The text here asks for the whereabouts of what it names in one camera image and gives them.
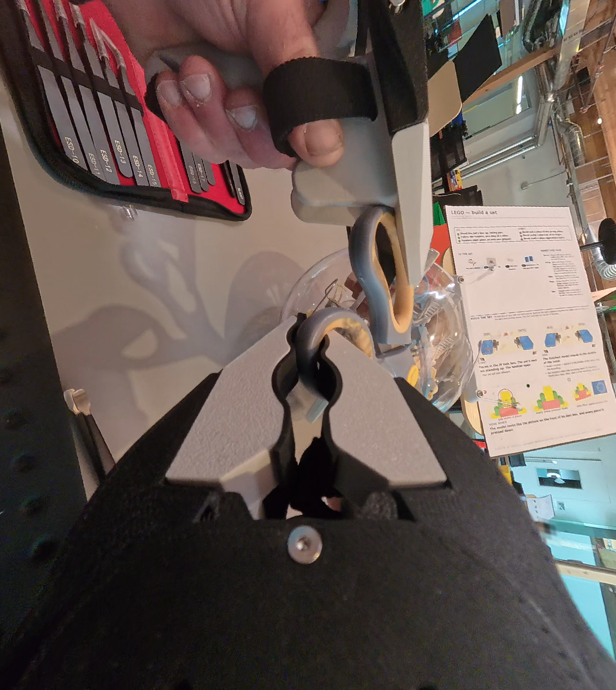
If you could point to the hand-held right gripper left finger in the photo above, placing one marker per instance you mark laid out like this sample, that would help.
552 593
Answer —
233 431

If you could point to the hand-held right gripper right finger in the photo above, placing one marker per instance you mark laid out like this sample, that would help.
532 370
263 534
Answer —
384 437

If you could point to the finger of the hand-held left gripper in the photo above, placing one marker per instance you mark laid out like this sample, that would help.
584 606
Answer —
416 205

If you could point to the clear maze ball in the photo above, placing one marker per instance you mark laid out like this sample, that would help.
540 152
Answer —
443 334

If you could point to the person's left hand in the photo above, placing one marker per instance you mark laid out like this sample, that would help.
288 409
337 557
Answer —
233 43

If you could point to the printed instruction sheet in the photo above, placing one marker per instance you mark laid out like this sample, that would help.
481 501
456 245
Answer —
534 323

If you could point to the black perforated pad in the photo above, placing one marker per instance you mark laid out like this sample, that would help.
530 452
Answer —
17 377

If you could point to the red tool kit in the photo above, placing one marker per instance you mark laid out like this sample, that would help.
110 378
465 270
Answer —
82 108

